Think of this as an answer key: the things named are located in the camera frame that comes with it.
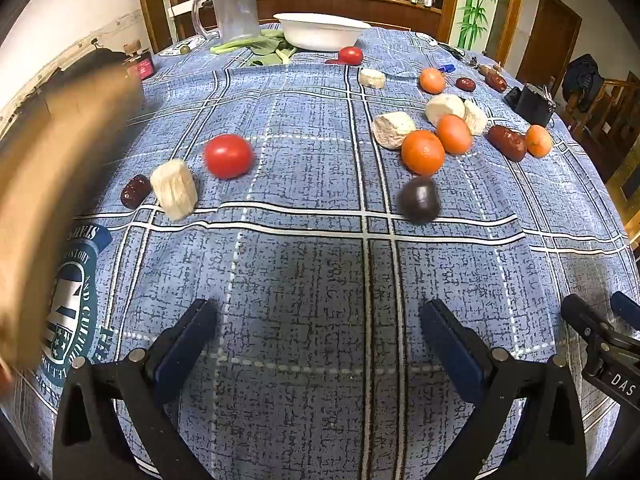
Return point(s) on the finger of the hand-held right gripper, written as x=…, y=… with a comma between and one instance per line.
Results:
x=626, y=306
x=582, y=316

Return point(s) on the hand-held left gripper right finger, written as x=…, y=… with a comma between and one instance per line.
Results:
x=450, y=345

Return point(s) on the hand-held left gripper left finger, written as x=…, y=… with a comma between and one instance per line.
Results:
x=185, y=350

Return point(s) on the dark purple plum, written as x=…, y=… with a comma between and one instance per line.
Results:
x=419, y=199

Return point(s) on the small white cube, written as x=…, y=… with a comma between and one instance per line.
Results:
x=173, y=189
x=371, y=78

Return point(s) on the orange mandarin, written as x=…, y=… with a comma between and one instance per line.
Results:
x=422, y=151
x=538, y=140
x=454, y=134
x=432, y=80

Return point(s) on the large red date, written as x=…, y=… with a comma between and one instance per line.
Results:
x=506, y=142

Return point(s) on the large red tomato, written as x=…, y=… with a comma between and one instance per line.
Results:
x=228, y=156

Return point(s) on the shallow cardboard box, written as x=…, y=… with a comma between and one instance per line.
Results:
x=50, y=185

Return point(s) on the blue plaid tablecloth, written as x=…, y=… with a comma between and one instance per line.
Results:
x=310, y=270

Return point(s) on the dark red date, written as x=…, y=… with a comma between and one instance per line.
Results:
x=135, y=191
x=465, y=83

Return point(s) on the wooden chair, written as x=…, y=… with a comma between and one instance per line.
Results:
x=612, y=110

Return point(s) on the small black box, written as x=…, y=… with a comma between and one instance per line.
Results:
x=532, y=102

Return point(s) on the dark jacket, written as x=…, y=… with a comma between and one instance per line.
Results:
x=580, y=77

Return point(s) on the blue lighter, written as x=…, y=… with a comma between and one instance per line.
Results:
x=446, y=67

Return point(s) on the brown wooden door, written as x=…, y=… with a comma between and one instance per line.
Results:
x=547, y=35

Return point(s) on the key bunch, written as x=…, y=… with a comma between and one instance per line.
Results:
x=462, y=54

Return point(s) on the dark jar with red label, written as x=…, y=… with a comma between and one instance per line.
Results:
x=141, y=62

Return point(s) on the small red tomato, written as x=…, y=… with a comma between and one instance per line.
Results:
x=350, y=55

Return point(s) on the green leafy vegetables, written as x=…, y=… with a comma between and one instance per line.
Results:
x=260, y=47

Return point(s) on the white bowl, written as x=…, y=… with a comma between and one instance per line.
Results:
x=322, y=30

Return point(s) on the clear glass pitcher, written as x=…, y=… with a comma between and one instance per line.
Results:
x=232, y=10

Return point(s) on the wooden counter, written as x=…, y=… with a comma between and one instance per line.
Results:
x=350, y=6

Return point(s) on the green bamboo wall sticker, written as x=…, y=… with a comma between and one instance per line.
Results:
x=475, y=0

